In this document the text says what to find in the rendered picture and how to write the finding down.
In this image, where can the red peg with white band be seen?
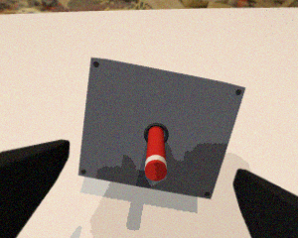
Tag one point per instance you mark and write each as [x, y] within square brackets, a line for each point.
[155, 165]

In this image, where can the grey square panel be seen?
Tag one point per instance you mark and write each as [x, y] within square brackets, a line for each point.
[124, 100]

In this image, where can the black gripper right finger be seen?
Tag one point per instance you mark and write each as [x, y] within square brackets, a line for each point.
[268, 210]

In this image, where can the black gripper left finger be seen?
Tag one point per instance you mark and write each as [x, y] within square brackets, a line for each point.
[26, 176]

